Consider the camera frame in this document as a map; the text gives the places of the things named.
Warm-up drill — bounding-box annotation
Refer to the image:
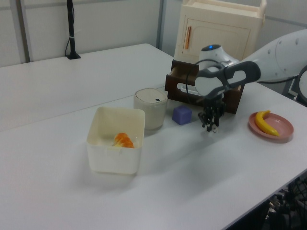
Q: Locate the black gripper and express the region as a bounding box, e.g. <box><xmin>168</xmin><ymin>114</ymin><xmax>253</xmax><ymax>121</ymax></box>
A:
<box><xmin>198</xmin><ymin>94</ymin><xmax>226</xmax><ymax>133</ymax></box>

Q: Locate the yellow toy banana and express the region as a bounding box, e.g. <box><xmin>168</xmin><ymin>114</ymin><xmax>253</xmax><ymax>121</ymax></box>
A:
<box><xmin>254</xmin><ymin>110</ymin><xmax>280</xmax><ymax>137</ymax></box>

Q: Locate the orange toy croissant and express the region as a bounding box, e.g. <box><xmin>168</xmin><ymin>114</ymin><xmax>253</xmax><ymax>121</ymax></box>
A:
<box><xmin>112</xmin><ymin>132</ymin><xmax>135</xmax><ymax>149</ymax></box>

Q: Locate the cream toy kitchen cabinet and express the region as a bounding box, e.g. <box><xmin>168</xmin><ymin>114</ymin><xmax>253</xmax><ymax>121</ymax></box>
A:
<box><xmin>173</xmin><ymin>0</ymin><xmax>267</xmax><ymax>66</ymax></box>

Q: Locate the purple cube block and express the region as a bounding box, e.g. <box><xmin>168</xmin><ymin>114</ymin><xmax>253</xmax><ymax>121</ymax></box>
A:
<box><xmin>172</xmin><ymin>105</ymin><xmax>193</xmax><ymax>126</ymax></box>

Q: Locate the beige lidded mini trash can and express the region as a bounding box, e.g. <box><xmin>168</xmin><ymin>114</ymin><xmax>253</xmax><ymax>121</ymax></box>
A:
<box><xmin>133</xmin><ymin>88</ymin><xmax>168</xmax><ymax>131</ymax></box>

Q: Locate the dark brown wooden cabinet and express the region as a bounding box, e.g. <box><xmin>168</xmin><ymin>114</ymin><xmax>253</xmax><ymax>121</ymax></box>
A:
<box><xmin>171</xmin><ymin>58</ymin><xmax>246</xmax><ymax>113</ymax></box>

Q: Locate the pink round plate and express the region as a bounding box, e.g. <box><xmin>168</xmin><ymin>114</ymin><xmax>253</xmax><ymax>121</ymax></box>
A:
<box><xmin>248</xmin><ymin>112</ymin><xmax>295</xmax><ymax>144</ymax></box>

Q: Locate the cream plastic open bin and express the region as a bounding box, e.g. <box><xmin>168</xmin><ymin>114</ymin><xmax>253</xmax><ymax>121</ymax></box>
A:
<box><xmin>86</xmin><ymin>106</ymin><xmax>146</xmax><ymax>175</ymax></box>

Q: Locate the black mesh chair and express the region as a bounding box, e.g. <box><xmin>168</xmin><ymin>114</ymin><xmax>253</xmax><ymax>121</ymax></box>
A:
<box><xmin>265</xmin><ymin>170</ymin><xmax>307</xmax><ymax>230</ymax></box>

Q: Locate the black pole stand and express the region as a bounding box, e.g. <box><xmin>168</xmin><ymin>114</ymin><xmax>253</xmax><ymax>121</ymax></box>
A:
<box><xmin>64</xmin><ymin>0</ymin><xmax>82</xmax><ymax>60</ymax></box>

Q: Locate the white drawer handle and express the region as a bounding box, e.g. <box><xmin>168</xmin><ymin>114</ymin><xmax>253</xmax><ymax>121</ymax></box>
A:
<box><xmin>177</xmin><ymin>82</ymin><xmax>200</xmax><ymax>93</ymax></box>

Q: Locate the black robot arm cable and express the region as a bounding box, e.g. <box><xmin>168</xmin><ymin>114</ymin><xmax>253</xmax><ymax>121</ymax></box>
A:
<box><xmin>184</xmin><ymin>59</ymin><xmax>223</xmax><ymax>106</ymax></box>

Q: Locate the orange door handle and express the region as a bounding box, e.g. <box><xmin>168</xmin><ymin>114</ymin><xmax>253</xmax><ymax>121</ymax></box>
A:
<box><xmin>185</xmin><ymin>25</ymin><xmax>192</xmax><ymax>50</ymax></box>

